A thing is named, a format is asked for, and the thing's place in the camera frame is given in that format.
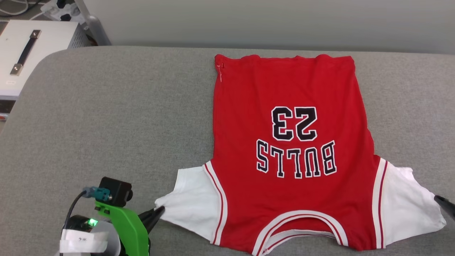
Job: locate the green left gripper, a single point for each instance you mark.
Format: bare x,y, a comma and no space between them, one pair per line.
129,227

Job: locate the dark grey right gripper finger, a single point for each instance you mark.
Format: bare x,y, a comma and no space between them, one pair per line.
448,203
449,212

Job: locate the red white basketball jersey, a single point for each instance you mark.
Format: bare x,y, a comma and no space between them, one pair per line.
291,170

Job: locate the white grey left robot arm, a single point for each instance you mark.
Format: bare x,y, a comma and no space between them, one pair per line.
85,238

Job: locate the white box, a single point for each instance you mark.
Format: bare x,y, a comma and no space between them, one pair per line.
53,39

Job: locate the white power strip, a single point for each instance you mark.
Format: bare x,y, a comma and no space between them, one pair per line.
64,10

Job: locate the white partition panel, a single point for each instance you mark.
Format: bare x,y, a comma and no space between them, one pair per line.
284,21

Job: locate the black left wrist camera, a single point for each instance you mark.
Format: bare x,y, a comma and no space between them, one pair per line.
115,191

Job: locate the grey metal post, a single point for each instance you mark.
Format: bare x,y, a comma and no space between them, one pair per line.
94,26

